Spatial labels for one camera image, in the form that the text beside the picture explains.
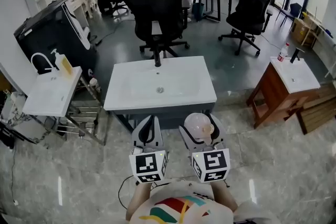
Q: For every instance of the teal trash bin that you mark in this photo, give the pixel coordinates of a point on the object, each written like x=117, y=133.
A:
x=198, y=11

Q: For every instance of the person's white printed shirt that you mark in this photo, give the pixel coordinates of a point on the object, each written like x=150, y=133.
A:
x=181, y=207

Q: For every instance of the person's left forearm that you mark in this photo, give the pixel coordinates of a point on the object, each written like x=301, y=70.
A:
x=139, y=199

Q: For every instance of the white square sink top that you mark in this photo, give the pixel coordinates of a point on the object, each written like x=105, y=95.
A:
x=296, y=76

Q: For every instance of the marble patterned slab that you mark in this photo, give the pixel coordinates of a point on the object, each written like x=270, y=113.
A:
x=23, y=123

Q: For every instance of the black floor appliance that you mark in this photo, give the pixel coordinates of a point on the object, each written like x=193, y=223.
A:
x=52, y=36

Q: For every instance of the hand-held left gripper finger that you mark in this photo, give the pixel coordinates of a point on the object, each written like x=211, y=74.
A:
x=158, y=133
x=136, y=135

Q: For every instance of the clear bottle red label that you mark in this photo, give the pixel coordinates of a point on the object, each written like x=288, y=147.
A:
x=283, y=55

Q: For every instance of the black mesh office chair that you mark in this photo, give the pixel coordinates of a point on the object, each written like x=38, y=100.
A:
x=155, y=5

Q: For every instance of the yellow soap dispenser bottle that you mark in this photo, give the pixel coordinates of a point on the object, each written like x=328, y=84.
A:
x=64, y=65

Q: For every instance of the white sink counter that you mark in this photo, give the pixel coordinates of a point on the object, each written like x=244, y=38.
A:
x=123, y=97

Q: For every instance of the small white sink basin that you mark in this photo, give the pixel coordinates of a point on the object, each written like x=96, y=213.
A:
x=50, y=94

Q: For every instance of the metal sink stand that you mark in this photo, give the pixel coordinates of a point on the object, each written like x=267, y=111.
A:
x=84, y=112

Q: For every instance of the black office chair with armrests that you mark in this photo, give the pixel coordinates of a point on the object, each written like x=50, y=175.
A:
x=252, y=8

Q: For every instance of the person's right forearm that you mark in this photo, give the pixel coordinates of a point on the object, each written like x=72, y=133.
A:
x=223, y=194

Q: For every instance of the white vanity table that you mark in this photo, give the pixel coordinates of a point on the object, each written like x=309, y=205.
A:
x=81, y=5

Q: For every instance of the cardboard box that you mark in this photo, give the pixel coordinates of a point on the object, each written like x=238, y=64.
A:
x=300, y=30

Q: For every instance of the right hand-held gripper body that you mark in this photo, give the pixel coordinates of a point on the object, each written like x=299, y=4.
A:
x=212, y=162

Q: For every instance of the black angular faucet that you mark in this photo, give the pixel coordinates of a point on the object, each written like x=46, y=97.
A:
x=295, y=56

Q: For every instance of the brown wooden sink cabinet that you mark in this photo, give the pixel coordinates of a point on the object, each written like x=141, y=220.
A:
x=275, y=97

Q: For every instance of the dark grey sink cabinet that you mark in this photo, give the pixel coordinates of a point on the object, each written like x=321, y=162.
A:
x=168, y=115

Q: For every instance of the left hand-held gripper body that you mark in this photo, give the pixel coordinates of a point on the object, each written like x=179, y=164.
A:
x=148, y=165

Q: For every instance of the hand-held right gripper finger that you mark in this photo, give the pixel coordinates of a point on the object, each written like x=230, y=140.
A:
x=189, y=142
x=221, y=133

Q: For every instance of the white curved faucet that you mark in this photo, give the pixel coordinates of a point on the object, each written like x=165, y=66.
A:
x=36, y=55

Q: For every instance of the translucent pink bottle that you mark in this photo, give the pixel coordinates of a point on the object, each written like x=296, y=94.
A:
x=197, y=123

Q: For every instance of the small white bottle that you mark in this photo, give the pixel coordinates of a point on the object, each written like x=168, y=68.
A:
x=94, y=84

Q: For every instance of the black sink faucet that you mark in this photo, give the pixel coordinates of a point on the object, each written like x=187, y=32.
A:
x=157, y=59

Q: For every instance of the dark blue chair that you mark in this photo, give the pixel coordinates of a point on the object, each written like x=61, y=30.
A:
x=294, y=10

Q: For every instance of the wooden slatted platform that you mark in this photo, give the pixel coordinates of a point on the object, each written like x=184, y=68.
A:
x=317, y=110

